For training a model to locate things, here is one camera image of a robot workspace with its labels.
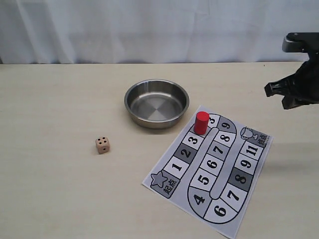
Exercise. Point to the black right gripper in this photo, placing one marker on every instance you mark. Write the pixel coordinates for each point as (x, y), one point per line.
(305, 83)

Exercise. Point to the red cylinder game piece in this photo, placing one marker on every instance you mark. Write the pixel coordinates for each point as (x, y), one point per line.
(201, 122)

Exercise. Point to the wooden die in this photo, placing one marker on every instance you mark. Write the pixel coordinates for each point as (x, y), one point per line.
(102, 144)

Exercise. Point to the paper game board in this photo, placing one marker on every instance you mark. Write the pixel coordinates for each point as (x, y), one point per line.
(212, 176)

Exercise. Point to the stainless steel round bowl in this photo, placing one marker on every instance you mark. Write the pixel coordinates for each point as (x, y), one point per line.
(156, 103)

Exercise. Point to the white curtain backdrop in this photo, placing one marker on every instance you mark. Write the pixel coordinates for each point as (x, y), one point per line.
(151, 31)

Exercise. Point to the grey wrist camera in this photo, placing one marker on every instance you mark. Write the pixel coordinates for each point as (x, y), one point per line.
(301, 42)

